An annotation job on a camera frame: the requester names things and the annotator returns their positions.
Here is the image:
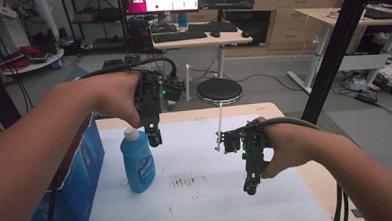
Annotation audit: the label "round black stool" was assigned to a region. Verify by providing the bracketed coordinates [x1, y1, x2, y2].
[195, 76, 245, 107]

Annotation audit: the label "lit computer monitor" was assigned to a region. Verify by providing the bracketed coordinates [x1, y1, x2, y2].
[123, 0, 201, 16]

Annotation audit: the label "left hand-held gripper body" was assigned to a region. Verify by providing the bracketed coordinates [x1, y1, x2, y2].
[131, 67, 188, 134]

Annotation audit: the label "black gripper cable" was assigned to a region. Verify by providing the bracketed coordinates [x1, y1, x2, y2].
[78, 55, 179, 82]

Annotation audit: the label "blue bottle with white cap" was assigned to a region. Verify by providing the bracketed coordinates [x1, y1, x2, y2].
[119, 125, 158, 195]

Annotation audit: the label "black computer tower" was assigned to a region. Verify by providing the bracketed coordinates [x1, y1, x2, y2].
[125, 14, 155, 55]

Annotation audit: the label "person's right hand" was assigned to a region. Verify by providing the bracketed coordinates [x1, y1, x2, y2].
[251, 113, 319, 181]

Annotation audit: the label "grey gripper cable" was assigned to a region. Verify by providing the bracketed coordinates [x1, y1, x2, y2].
[250, 114, 322, 134]

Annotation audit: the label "black power adapter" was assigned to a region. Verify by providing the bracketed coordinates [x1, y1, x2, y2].
[353, 92, 380, 108]

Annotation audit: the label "blue cardboard box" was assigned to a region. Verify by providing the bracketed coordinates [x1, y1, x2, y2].
[24, 112, 109, 221]

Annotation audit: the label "wooden drawer cabinet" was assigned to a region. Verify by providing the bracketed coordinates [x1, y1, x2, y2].
[251, 0, 348, 53]

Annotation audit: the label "black metal stand post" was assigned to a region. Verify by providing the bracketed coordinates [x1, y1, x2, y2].
[294, 0, 381, 126]

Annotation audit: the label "black hanging cables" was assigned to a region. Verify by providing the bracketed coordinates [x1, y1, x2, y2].
[330, 183, 351, 221]

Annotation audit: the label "wooden desk with white leg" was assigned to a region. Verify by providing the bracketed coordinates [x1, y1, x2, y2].
[150, 19, 257, 104]

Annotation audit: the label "blue cup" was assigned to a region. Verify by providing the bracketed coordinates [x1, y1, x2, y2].
[177, 12, 189, 28]

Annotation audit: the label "person's left hand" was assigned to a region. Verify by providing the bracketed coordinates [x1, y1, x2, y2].
[81, 70, 145, 131]

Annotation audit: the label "white table mat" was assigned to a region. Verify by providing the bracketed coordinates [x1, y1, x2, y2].
[79, 110, 334, 221]

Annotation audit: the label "wooden desk with white frame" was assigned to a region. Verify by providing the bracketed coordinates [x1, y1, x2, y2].
[283, 3, 392, 97]

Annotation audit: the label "white bench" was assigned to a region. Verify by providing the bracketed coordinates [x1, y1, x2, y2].
[337, 52, 392, 86]

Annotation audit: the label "round white table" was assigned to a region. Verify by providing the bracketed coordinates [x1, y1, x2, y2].
[0, 46, 66, 77]

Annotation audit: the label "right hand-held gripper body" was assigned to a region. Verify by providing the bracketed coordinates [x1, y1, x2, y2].
[222, 121, 272, 182]

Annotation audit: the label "black shelf rack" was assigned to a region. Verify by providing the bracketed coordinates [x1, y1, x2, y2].
[59, 0, 129, 53]

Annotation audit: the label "thin white stick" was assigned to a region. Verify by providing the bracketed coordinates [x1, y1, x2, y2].
[212, 101, 227, 153]

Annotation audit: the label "black keyboard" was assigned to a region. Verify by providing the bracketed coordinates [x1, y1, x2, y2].
[152, 30, 209, 44]
[186, 21, 240, 35]
[363, 7, 392, 21]

